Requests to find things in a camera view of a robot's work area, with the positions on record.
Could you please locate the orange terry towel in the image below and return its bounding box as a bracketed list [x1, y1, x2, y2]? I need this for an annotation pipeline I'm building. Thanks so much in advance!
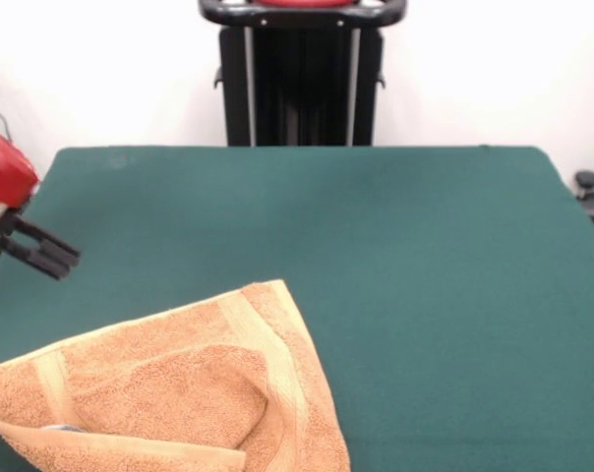
[0, 279, 351, 472]

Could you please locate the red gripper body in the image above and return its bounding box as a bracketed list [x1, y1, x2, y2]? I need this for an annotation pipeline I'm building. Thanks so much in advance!
[0, 128, 41, 238]

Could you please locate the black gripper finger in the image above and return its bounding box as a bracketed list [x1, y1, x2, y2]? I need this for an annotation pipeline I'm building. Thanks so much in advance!
[12, 213, 82, 270]
[0, 234, 73, 281]

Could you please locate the dark green table cloth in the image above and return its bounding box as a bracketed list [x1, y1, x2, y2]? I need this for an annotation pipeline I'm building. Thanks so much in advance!
[0, 145, 594, 472]

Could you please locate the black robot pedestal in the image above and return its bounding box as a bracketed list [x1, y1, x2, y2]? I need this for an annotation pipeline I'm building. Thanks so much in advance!
[197, 0, 406, 148]

